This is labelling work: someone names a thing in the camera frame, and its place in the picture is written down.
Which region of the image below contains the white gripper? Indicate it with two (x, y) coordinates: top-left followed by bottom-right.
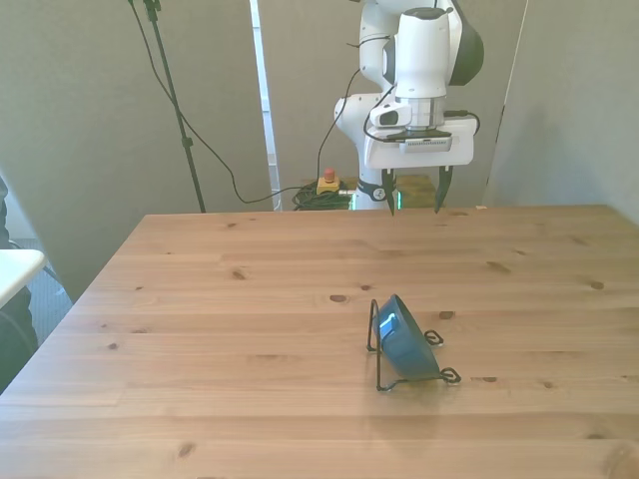
(362, 115), (476, 218)

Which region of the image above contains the blue bowl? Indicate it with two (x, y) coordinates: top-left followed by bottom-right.
(374, 293), (442, 382)

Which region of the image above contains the yellow emergency stop box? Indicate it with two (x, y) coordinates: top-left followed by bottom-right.
(316, 168), (342, 197)

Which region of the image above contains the black tripod stand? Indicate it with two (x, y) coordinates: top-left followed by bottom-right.
(127, 0), (209, 215)

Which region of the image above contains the white side table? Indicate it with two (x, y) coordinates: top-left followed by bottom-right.
(0, 247), (49, 309)

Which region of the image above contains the person in dark clothes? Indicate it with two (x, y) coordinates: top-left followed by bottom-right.
(0, 174), (40, 393)

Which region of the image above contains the green coiled cable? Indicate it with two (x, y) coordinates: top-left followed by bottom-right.
(291, 183), (351, 212)

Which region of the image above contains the black wire dish rack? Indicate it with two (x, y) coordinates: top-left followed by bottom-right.
(364, 298), (463, 395)

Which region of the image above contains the long black cable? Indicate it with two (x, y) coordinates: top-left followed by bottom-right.
(128, 0), (361, 205)

